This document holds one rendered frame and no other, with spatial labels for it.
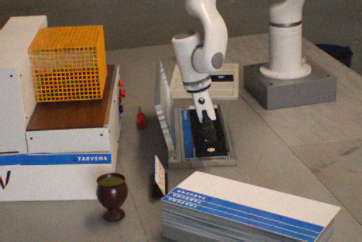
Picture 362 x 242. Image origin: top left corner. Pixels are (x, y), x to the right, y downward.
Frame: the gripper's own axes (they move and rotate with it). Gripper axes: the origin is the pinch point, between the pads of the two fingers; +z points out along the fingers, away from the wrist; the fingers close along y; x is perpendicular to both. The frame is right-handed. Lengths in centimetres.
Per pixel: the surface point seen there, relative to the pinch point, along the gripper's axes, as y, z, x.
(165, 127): -5.0, -7.1, 12.2
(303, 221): -56, 2, -18
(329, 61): 88, 21, -53
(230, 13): 253, 33, -23
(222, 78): 68, 9, -8
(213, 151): -1.3, 5.9, 0.6
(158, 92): 5.5, -14.7, 12.5
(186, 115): 31.2, 5.5, 7.8
